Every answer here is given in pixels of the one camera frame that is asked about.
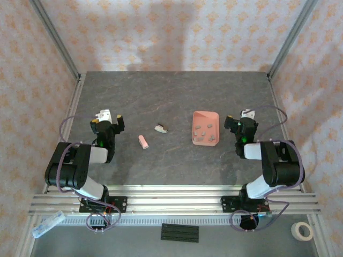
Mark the small green circuit board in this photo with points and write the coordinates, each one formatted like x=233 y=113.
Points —
x=265 y=214

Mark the aluminium side rail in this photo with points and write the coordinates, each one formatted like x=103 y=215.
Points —
x=275 y=93
x=77 y=93

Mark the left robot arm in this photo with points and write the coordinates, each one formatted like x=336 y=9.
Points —
x=80 y=160

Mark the white tape roll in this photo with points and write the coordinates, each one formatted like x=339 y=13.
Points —
x=295 y=229

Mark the clear plastic bag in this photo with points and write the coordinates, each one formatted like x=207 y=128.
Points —
x=48 y=224

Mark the white black mini stapler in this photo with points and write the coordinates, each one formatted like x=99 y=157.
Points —
x=161 y=128

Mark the black ribbed block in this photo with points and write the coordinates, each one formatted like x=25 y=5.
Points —
x=180 y=233

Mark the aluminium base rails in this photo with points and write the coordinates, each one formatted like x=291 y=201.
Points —
x=174 y=200

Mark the pink mini stapler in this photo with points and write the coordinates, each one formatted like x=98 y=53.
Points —
x=143 y=141

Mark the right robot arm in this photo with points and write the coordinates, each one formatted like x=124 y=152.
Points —
x=284 y=171

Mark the orange patterned white cloth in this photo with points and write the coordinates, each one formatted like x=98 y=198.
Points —
x=171 y=32

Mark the aluminium frame post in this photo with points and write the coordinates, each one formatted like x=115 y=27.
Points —
x=53 y=37
x=292 y=37

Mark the pink plastic tray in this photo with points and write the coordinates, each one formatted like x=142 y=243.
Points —
x=206 y=117

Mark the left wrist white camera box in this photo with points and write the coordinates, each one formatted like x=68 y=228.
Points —
x=104 y=115

